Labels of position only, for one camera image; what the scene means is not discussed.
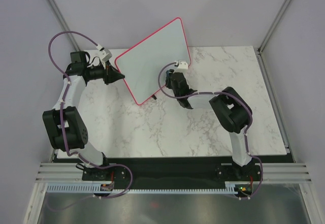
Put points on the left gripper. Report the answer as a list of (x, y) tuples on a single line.
[(108, 72)]

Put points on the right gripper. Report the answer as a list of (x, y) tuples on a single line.
[(168, 84)]

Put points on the pink-framed whiteboard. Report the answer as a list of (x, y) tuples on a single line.
[(142, 63)]

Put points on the blue whiteboard eraser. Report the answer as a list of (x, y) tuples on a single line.
[(169, 73)]

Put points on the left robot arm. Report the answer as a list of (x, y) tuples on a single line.
[(64, 125)]

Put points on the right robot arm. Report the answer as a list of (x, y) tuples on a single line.
[(232, 112)]

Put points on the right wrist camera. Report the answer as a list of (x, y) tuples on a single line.
[(181, 66)]

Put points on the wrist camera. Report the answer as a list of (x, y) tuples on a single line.
[(181, 66), (104, 55)]

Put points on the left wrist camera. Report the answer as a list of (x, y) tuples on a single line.
[(104, 55)]

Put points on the right aluminium corner post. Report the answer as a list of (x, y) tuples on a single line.
[(276, 21)]

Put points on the aluminium corner post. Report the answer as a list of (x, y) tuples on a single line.
[(276, 21), (62, 22)]

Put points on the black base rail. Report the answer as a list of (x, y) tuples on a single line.
[(174, 172)]

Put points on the white slotted cable duct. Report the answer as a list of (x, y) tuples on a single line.
[(97, 188)]

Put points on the aluminium extrusion frame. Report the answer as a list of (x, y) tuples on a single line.
[(273, 173)]

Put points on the left aluminium corner post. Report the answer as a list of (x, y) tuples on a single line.
[(62, 22)]

